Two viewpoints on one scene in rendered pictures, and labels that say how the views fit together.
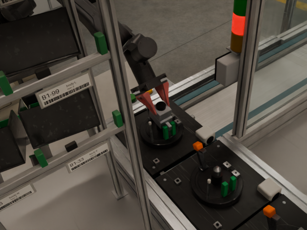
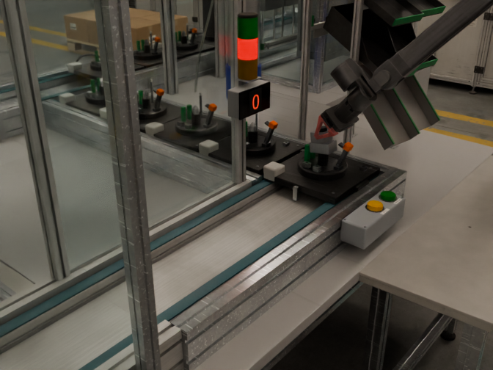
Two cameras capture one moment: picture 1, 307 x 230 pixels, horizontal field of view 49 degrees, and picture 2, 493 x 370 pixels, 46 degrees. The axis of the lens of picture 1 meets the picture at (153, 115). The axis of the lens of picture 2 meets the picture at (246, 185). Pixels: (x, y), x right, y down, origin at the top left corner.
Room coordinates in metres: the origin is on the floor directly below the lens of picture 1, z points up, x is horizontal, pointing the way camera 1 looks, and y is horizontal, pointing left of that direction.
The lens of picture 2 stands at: (2.07, -0.74, 1.68)
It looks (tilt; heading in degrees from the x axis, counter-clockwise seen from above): 27 degrees down; 160
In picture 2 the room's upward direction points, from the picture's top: straight up
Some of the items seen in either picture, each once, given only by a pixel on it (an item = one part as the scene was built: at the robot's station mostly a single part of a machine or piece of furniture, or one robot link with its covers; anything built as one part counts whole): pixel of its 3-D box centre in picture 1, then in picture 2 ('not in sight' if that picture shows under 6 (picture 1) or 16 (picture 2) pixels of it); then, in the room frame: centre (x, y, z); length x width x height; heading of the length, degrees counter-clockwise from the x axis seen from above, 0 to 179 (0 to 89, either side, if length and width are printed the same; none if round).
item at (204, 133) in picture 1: (205, 135); (274, 172); (0.71, -0.15, 0.97); 0.05 x 0.05 x 0.04; 30
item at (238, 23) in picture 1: (242, 21); (247, 47); (0.74, -0.24, 1.33); 0.05 x 0.05 x 0.05
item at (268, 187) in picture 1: (216, 175); (252, 134); (0.52, -0.15, 1.01); 0.24 x 0.24 x 0.13; 30
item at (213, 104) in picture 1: (234, 109); (248, 227); (0.87, -0.29, 0.91); 0.84 x 0.28 x 0.10; 120
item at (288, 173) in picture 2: (161, 134); (321, 172); (0.74, -0.02, 0.96); 0.24 x 0.24 x 0.02; 30
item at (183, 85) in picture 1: (197, 87); (310, 246); (1.01, -0.18, 0.91); 0.89 x 0.06 x 0.11; 120
